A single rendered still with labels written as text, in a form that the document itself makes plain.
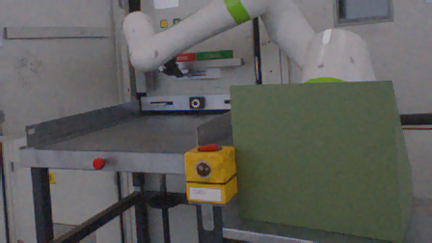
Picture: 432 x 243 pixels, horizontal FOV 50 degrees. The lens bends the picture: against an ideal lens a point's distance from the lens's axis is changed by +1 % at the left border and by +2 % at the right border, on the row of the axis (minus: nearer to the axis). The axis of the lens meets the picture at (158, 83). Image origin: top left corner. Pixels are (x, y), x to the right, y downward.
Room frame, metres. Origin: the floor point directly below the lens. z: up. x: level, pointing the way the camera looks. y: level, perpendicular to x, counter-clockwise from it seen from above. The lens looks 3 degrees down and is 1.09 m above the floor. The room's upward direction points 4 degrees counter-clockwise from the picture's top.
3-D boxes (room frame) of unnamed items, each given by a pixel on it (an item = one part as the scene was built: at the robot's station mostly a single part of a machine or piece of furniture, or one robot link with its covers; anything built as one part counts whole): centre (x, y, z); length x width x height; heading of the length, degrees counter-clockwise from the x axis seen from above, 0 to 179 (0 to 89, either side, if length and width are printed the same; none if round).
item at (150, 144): (1.53, 0.01, 0.82); 0.68 x 0.62 x 0.06; 153
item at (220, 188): (0.89, -0.09, 0.85); 0.08 x 0.08 x 0.10; 63
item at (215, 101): (1.89, -0.17, 0.89); 0.54 x 0.05 x 0.06; 63
